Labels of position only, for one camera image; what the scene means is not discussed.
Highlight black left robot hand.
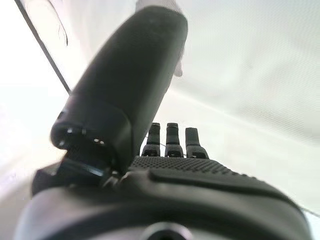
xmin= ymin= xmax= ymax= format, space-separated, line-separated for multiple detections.
xmin=13 ymin=5 xmax=313 ymax=240

